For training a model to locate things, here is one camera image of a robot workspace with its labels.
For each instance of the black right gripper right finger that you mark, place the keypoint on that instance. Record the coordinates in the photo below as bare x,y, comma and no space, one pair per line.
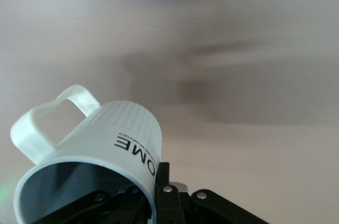
169,208

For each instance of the brown table cover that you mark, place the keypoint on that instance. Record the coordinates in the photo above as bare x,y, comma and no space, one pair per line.
212,49

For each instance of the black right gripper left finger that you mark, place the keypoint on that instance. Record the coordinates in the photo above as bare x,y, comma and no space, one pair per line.
92,208

